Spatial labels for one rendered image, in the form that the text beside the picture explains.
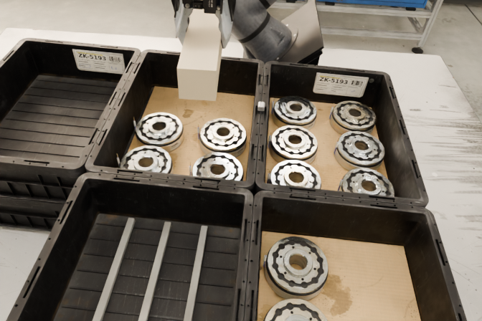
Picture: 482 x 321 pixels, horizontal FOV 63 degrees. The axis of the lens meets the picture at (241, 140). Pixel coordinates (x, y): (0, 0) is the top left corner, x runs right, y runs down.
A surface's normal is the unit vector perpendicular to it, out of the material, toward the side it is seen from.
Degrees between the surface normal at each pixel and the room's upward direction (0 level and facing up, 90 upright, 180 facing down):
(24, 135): 0
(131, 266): 0
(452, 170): 0
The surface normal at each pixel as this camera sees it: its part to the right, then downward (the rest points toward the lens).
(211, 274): 0.05, -0.71
